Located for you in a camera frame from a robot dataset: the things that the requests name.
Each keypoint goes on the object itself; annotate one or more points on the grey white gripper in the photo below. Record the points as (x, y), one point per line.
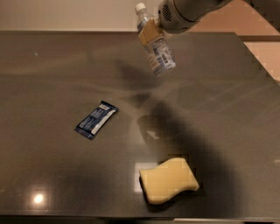
(171, 17)

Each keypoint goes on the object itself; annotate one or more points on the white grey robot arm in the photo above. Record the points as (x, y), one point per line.
(268, 9)

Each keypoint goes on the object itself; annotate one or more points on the yellow curved sponge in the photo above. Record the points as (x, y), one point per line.
(168, 179)

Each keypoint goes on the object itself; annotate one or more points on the blue snack wrapper packet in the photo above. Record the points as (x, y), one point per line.
(92, 123)

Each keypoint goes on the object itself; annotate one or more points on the clear plastic water bottle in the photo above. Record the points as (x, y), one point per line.
(157, 51)

